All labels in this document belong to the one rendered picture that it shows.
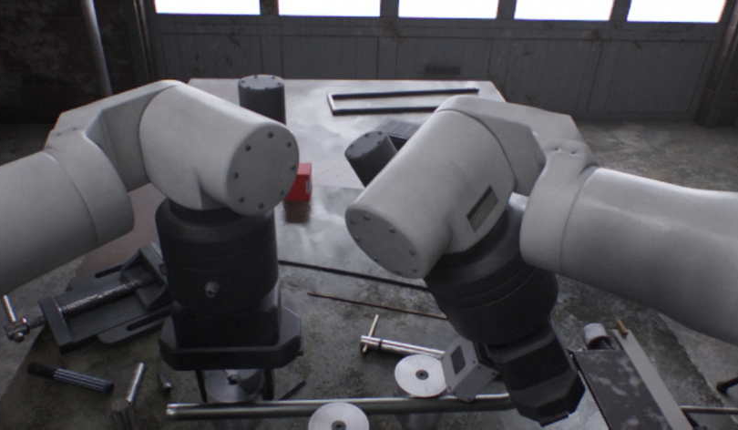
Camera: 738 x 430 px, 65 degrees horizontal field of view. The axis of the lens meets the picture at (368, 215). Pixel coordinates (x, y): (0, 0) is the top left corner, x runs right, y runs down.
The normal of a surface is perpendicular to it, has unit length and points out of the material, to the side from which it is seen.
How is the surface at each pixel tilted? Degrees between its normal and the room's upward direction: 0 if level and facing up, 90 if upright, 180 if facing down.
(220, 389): 0
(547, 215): 61
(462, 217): 70
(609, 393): 0
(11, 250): 82
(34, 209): 53
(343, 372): 0
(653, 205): 28
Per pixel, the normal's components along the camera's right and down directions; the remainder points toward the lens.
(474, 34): 0.07, 0.53
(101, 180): 0.61, -0.21
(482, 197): 0.65, 0.09
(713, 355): 0.03, -0.85
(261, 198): 0.76, 0.37
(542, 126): -0.28, -0.68
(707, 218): -0.49, -0.61
